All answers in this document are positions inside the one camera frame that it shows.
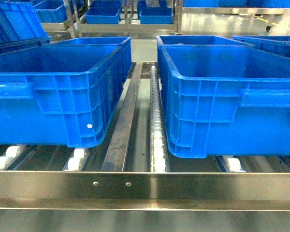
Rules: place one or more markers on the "blue bin front centre-left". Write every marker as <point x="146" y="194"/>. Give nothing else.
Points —
<point x="59" y="95"/>

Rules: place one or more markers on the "blue bin rear right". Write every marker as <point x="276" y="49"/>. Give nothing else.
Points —
<point x="279" y="45"/>

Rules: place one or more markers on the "stainless steel shelf rack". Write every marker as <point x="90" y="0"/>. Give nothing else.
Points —
<point x="133" y="169"/>

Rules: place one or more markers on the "blue bin rear centre-right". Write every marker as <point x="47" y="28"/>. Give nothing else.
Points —
<point x="166" y="40"/>

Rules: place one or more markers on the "blue bin front centre-right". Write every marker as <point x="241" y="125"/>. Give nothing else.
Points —
<point x="225" y="100"/>

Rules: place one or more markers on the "blue bin centre-right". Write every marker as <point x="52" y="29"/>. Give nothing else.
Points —
<point x="166" y="40"/>
<point x="225" y="100"/>

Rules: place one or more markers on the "tilted blue bin rear left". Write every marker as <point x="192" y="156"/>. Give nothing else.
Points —
<point x="20" y="27"/>

